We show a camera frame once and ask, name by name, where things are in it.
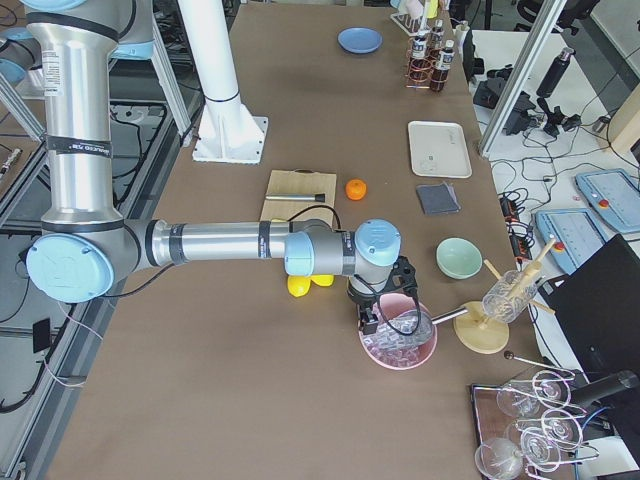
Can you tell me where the wooden cup drying stand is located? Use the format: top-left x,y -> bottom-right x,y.
454,237 -> 555,354

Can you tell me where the brown bottle front left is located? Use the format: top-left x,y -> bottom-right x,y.
408,29 -> 429,85

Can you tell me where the brown bottle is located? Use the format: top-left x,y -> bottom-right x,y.
429,40 -> 455,92
429,19 -> 444,58
408,29 -> 429,85

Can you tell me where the blue teach pendant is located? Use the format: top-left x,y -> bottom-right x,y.
575,169 -> 640,234
534,208 -> 609,274

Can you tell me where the mint green bowl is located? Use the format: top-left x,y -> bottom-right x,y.
436,237 -> 483,280

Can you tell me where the dark grey folded cloth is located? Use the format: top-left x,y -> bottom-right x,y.
416,182 -> 461,215

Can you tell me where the copper wire bottle rack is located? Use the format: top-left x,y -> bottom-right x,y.
405,37 -> 455,92

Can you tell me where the yellow lemon left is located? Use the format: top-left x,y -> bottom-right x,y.
287,275 -> 311,298

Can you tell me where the pink bowl with ice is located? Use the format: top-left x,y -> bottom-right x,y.
359,293 -> 437,370

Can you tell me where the clear glass on stand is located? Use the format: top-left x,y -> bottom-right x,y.
482,270 -> 540,324

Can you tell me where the wooden cutting board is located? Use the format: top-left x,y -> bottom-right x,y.
260,170 -> 337,224

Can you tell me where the yellow lemon right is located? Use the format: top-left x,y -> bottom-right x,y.
311,274 -> 335,287

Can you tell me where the blue teach pendant lower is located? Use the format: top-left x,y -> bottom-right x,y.
534,208 -> 609,274

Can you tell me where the aluminium frame post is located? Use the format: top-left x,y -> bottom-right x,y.
478,0 -> 567,158

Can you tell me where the black water bottle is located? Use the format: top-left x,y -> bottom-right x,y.
536,47 -> 575,99

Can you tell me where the black monitor box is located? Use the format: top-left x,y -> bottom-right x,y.
539,234 -> 639,374

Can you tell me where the blue round plate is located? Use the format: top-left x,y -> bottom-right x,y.
337,27 -> 383,55

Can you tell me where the silver metal ice scoop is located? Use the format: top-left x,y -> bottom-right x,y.
382,307 -> 468,350

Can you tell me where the orange mandarin fruit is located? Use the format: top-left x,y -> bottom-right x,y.
344,178 -> 368,201

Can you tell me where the blue teach pendant upper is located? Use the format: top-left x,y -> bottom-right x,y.
575,169 -> 640,234

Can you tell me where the yellow lemon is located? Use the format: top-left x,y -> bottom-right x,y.
311,274 -> 335,287
287,275 -> 311,298

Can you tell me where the wine glass tray rack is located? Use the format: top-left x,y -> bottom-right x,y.
470,368 -> 599,479

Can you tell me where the brown bottle front right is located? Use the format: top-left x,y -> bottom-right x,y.
429,40 -> 455,92

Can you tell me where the cream rectangular tray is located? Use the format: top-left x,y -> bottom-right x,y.
408,120 -> 472,179

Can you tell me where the orange power strip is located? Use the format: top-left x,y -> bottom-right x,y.
499,194 -> 535,263

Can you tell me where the brown bottle back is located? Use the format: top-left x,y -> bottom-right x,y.
429,19 -> 444,58

